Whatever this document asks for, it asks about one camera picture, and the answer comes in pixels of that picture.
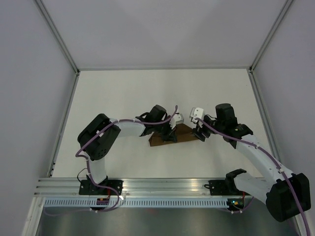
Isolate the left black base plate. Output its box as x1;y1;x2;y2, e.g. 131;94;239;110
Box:
79;179;123;196

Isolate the aluminium frame post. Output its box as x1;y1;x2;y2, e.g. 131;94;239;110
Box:
249;0;296;72
33;0;81;74

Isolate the white slotted cable duct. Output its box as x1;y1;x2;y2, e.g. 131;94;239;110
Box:
44;197;228;208

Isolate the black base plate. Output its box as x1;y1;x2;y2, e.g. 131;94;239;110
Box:
203;179;250;197
79;179;123;196

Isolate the brown cloth napkin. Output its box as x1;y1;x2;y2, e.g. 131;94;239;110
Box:
149;123;198;147

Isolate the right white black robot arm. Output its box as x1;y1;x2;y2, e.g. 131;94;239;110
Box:
189;103;311;222

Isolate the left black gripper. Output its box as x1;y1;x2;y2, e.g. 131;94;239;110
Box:
154;118;178;143

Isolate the left aluminium frame post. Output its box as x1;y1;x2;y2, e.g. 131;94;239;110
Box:
33;0;81;74

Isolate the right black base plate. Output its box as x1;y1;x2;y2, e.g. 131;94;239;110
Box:
203;179;250;197

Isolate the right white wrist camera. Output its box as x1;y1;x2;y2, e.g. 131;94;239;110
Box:
189;107;205;124

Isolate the aluminium mounting rail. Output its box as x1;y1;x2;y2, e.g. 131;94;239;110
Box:
34;178;303;197

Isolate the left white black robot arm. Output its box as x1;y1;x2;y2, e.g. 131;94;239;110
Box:
75;105;184;195

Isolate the right aluminium frame post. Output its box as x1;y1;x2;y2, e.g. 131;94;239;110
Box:
249;0;296;72

